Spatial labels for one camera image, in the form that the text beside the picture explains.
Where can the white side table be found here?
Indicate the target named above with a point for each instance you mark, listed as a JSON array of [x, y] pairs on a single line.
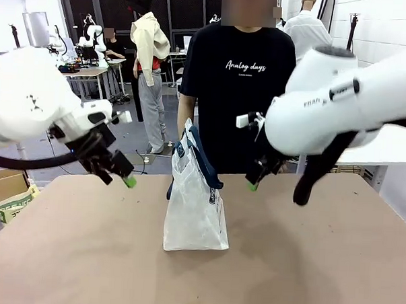
[[375, 149]]

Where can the translucent white shopping bag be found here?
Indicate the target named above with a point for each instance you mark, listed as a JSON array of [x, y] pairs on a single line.
[[193, 212]]

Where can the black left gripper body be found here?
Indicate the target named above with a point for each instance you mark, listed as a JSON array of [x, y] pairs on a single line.
[[95, 144]]

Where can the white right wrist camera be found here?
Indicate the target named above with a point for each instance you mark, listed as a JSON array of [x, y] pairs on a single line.
[[248, 120]]

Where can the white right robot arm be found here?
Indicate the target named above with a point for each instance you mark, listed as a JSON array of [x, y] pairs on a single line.
[[343, 97]]

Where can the person's right forearm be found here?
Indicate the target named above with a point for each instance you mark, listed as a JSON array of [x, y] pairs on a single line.
[[186, 116]]

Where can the black tripod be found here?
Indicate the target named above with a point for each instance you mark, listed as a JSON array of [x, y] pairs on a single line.
[[352, 30]]

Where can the green and white sack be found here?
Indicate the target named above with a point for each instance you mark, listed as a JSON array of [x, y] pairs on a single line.
[[15, 207]]

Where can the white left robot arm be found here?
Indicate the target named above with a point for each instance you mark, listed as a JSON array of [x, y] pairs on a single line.
[[23, 93]]

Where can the wooden background table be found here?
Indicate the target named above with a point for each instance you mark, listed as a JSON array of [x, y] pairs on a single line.
[[92, 72]]

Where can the metal floor plate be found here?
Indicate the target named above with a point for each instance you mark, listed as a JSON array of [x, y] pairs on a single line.
[[154, 151]]

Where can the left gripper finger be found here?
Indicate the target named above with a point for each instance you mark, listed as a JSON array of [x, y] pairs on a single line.
[[99, 172], [123, 167]]

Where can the person in black t-shirt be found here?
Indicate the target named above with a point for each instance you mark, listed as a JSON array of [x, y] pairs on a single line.
[[236, 93]]

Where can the seated person in black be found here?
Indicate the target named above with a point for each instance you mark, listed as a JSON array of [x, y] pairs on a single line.
[[114, 47]]

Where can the mannequin with cream hoodie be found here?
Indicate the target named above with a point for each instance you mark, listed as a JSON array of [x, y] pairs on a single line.
[[149, 72]]

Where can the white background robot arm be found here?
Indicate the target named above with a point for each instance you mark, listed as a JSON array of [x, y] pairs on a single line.
[[95, 39]]

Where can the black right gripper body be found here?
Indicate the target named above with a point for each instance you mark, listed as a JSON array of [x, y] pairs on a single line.
[[271, 161]]

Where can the cardboard box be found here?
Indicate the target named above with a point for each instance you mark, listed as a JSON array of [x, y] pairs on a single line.
[[2, 187]]

